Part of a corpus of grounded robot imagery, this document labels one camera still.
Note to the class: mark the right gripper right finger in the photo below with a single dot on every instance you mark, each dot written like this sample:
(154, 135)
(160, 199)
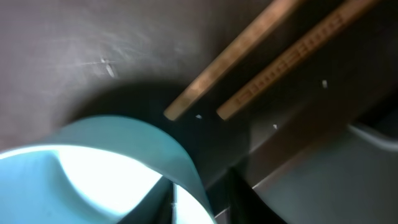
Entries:
(245, 206)

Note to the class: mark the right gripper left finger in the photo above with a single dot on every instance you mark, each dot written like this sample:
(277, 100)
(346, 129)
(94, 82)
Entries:
(156, 207)

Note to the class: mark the light blue bowl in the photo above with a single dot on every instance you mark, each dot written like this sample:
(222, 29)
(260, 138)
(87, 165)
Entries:
(96, 170)

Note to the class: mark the wooden chopstick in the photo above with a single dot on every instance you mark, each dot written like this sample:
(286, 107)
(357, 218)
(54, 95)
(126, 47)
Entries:
(320, 34)
(262, 26)

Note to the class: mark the grey dishwasher rack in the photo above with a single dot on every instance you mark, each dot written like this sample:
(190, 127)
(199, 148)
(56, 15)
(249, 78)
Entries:
(353, 179)

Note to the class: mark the dark brown serving tray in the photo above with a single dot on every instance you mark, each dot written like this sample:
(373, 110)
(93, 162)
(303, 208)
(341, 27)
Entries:
(65, 60)

